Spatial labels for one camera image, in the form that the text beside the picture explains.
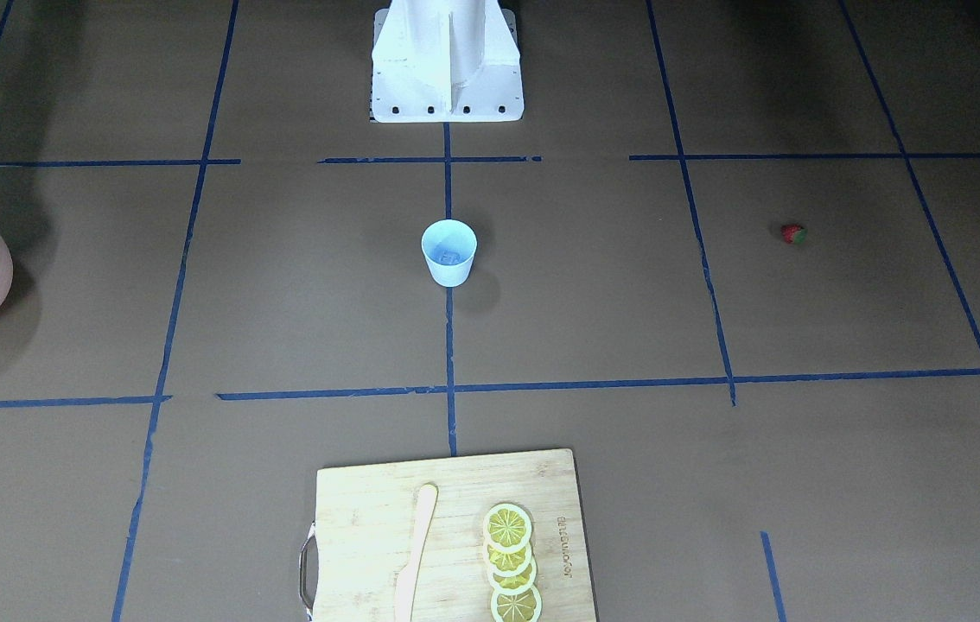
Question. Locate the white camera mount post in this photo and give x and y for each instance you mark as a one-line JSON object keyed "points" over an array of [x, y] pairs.
{"points": [[445, 62]]}

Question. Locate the bamboo cutting board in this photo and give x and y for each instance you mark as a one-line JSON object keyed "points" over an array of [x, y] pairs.
{"points": [[363, 523]]}

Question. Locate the yellow plastic knife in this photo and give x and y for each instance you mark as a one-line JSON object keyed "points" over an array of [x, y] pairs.
{"points": [[407, 577]]}

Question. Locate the lemon slice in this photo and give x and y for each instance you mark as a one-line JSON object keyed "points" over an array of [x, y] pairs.
{"points": [[507, 528], [507, 564], [525, 606], [514, 584]]}

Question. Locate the red strawberry on table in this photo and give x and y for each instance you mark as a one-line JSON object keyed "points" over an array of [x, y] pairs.
{"points": [[793, 233]]}

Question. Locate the light blue plastic cup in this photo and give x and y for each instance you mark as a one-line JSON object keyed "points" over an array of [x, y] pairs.
{"points": [[449, 248]]}

